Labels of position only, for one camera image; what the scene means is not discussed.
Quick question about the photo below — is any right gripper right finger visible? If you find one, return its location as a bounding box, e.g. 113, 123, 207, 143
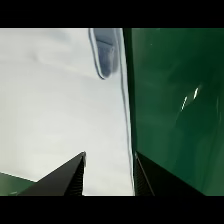
133, 150, 205, 197

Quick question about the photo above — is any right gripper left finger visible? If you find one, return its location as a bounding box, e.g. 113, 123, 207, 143
17, 150, 87, 197

